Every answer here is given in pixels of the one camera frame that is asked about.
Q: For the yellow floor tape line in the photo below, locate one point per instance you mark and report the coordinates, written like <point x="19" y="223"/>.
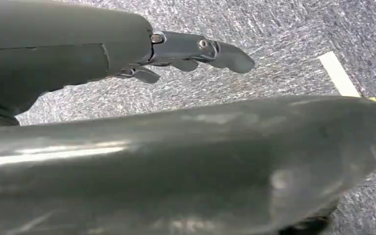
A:
<point x="338" y="74"/>

